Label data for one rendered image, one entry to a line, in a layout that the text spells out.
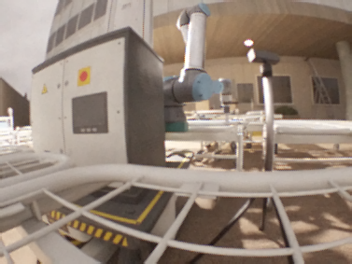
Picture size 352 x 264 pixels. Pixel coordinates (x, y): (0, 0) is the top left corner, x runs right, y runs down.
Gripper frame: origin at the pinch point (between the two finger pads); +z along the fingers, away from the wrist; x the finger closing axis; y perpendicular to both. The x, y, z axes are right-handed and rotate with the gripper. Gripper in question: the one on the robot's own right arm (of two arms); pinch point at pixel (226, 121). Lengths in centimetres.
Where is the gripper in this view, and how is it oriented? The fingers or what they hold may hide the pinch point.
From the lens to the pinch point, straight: 133.9
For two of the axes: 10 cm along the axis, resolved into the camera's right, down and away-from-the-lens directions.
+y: -9.6, 0.1, 2.7
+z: 0.9, 9.6, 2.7
